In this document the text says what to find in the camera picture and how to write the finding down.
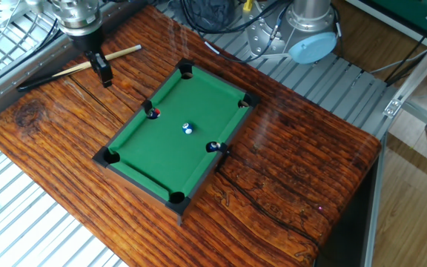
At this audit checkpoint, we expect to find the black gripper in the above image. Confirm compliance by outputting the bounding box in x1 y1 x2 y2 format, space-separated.
70 30 114 89

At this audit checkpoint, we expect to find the black and wood pool cue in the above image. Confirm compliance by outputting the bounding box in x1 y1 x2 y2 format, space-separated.
16 44 143 93

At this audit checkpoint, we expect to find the green mini pool table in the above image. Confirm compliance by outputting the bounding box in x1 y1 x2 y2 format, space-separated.
92 57 262 226

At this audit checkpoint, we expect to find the black cable pair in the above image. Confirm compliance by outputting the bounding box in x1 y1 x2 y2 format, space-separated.
31 16 64 53

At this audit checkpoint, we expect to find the metal corner bracket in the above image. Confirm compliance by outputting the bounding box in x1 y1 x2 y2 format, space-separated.
383 96 403 119

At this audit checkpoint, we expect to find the long black cable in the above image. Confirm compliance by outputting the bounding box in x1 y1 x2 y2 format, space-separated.
383 7 427 85

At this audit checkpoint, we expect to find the black cable bundle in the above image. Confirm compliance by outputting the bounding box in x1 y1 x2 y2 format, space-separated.
178 0 296 64

